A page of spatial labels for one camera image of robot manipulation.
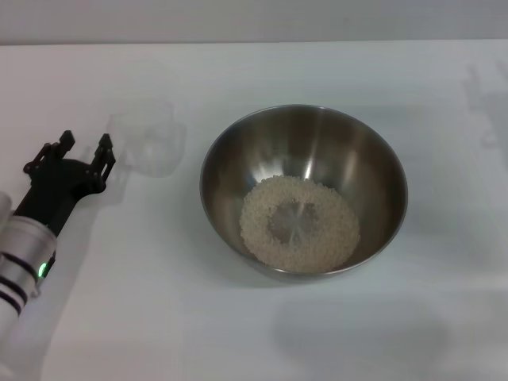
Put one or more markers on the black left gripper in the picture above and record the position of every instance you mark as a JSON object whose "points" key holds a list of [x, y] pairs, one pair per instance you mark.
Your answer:
{"points": [[55, 194]]}

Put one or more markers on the clear plastic measuring cup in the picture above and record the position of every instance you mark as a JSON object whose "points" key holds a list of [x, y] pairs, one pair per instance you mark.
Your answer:
{"points": [[155, 147]]}

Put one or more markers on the white rice grains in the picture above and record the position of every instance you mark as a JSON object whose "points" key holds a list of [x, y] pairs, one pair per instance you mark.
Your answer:
{"points": [[258, 246]]}

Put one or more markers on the stainless steel mixing bowl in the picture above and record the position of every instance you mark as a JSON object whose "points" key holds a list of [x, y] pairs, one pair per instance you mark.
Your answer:
{"points": [[317, 151]]}

